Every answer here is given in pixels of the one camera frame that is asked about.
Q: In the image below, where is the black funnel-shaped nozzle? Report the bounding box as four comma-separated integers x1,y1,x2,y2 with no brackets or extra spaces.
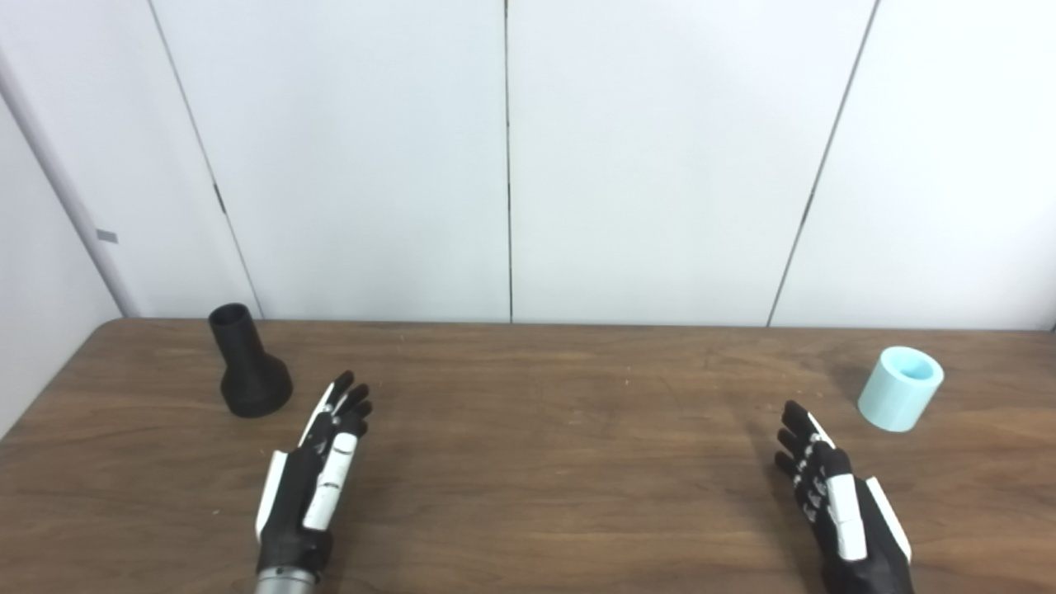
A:
208,303,294,418

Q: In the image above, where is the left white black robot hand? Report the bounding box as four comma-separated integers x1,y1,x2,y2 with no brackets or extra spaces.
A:
255,370,374,572

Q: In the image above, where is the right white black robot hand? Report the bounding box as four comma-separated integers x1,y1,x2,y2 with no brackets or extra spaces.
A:
774,400,915,594

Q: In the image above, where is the light-blue cylindrical hose piece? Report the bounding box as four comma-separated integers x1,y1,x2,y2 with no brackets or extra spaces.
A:
857,346,945,433

